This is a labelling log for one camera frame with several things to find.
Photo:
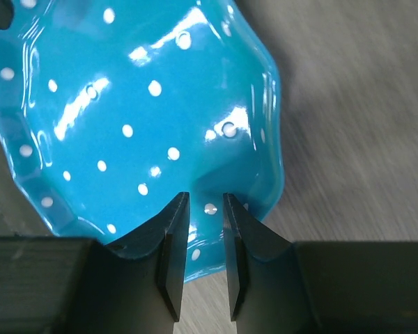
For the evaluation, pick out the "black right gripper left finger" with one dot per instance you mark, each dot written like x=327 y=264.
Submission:
x=134 y=284

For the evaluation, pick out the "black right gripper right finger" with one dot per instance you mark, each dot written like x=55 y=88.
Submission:
x=266 y=287

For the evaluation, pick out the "blue polka dot plate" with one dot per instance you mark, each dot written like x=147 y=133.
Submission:
x=108 y=109

